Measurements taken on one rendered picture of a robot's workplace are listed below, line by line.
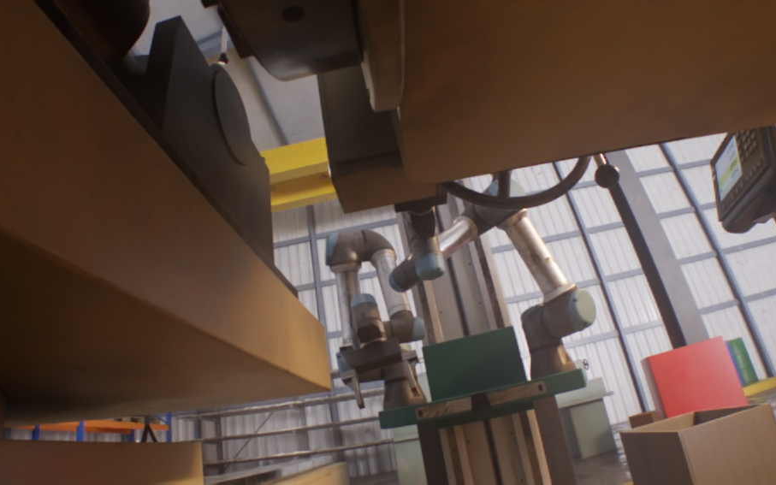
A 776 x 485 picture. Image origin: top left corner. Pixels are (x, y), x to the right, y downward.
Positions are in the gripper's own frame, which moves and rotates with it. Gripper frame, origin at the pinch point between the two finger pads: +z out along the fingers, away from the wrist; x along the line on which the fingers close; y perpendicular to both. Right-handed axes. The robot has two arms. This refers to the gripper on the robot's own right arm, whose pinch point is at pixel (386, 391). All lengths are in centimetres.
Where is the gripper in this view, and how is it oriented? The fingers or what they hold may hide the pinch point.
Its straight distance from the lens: 105.4
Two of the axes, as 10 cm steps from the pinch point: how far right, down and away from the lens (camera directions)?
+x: -9.5, 3.2, 0.4
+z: 1.8, 6.4, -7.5
